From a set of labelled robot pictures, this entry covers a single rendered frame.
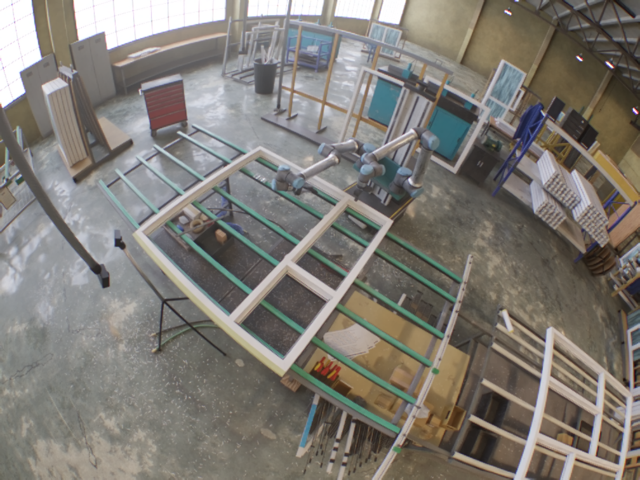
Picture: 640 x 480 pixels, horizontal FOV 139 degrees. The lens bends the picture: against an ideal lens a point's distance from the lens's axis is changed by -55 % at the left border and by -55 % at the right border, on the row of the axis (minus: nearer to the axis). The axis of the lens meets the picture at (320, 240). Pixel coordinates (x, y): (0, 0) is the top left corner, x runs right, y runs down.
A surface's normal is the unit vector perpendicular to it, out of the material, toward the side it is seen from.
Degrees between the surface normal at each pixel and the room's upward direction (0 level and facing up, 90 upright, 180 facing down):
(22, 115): 90
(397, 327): 0
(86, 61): 90
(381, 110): 90
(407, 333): 0
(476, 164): 90
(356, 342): 0
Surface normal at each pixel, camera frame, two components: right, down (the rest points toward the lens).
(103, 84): 0.82, 0.52
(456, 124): -0.55, 0.61
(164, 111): 0.57, 0.71
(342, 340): 0.16, -0.59
